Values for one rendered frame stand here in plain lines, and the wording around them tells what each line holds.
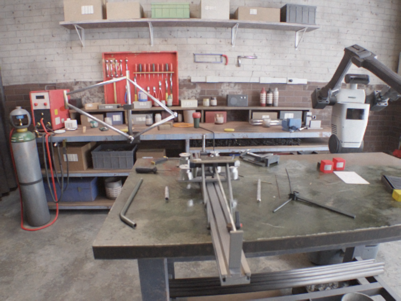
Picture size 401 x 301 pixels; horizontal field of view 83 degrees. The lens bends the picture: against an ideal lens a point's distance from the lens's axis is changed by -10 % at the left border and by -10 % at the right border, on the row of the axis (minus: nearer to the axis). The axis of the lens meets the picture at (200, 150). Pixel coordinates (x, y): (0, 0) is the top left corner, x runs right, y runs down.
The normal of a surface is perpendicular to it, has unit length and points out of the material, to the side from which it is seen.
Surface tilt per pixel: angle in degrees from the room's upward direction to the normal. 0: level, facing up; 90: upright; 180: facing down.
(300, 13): 90
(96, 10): 90
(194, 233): 0
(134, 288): 0
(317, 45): 90
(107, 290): 0
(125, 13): 91
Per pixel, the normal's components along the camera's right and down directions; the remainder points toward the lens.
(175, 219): 0.00, -0.97
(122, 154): 0.08, 0.26
